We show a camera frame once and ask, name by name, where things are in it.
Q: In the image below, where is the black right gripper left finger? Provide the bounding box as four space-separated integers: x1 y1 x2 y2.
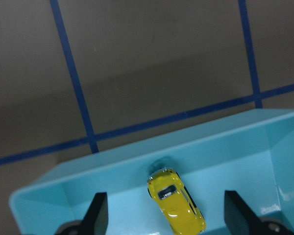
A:
78 192 108 235

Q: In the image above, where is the turquoise plastic storage bin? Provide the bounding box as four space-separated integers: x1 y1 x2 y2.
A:
9 109 294 235

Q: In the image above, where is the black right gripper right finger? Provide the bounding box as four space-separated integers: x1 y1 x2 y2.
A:
224 190 262 235

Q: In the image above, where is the yellow beetle toy car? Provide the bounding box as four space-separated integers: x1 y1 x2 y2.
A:
147 168 206 235

